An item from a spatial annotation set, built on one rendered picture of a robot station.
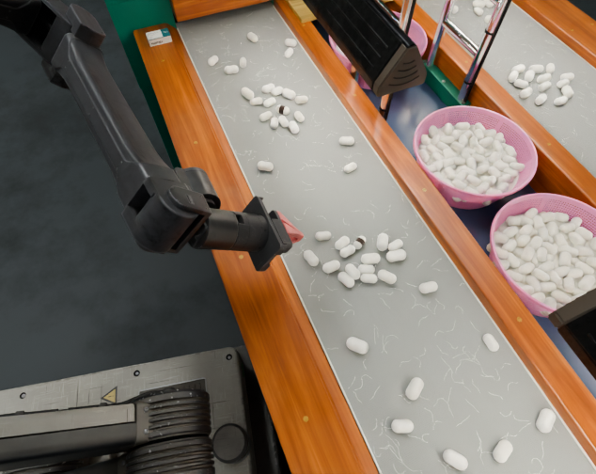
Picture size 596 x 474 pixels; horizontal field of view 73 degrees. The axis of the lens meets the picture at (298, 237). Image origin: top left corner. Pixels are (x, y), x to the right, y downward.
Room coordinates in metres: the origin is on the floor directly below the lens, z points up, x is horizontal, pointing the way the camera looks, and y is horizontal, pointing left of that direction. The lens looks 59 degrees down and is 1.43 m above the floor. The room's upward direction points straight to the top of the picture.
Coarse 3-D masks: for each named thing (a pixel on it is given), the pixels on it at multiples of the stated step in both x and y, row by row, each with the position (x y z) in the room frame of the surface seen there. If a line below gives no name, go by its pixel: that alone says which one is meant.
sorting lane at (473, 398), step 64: (256, 64) 0.95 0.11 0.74; (256, 128) 0.71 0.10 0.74; (320, 128) 0.71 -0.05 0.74; (256, 192) 0.52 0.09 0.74; (320, 192) 0.52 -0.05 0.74; (384, 192) 0.52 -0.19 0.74; (320, 256) 0.37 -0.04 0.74; (384, 256) 0.37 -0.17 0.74; (320, 320) 0.24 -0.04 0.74; (384, 320) 0.24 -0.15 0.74; (448, 320) 0.24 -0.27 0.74; (384, 384) 0.13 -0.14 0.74; (448, 384) 0.13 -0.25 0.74; (512, 384) 0.13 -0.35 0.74; (384, 448) 0.04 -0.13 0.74; (448, 448) 0.04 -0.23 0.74; (512, 448) 0.04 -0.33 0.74; (576, 448) 0.04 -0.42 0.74
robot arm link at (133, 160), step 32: (96, 32) 0.57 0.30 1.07; (64, 64) 0.52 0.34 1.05; (96, 64) 0.53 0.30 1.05; (96, 96) 0.44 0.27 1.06; (96, 128) 0.40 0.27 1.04; (128, 128) 0.40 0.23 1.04; (128, 160) 0.34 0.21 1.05; (160, 160) 0.36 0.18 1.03; (128, 192) 0.30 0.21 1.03; (160, 192) 0.28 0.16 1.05; (128, 224) 0.26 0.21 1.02; (160, 224) 0.25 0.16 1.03
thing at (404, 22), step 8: (376, 0) 0.84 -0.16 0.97; (408, 0) 0.74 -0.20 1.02; (384, 8) 0.81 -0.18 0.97; (408, 8) 0.74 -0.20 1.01; (392, 16) 0.78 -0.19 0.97; (400, 16) 0.74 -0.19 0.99; (408, 16) 0.74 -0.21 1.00; (400, 24) 0.74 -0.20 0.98; (408, 24) 0.73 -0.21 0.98; (408, 32) 0.73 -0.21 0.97; (352, 72) 0.88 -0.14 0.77; (384, 96) 0.74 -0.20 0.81; (392, 96) 0.73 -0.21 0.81; (384, 104) 0.74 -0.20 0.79; (384, 112) 0.74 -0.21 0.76
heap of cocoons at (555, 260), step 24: (528, 216) 0.46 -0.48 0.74; (552, 216) 0.45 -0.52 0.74; (504, 240) 0.40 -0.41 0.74; (528, 240) 0.40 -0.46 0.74; (552, 240) 0.41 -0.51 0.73; (576, 240) 0.40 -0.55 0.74; (504, 264) 0.35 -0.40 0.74; (528, 264) 0.35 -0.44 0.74; (552, 264) 0.35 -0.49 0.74; (576, 264) 0.35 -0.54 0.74; (528, 288) 0.30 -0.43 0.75; (552, 288) 0.30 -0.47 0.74; (576, 288) 0.30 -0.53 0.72
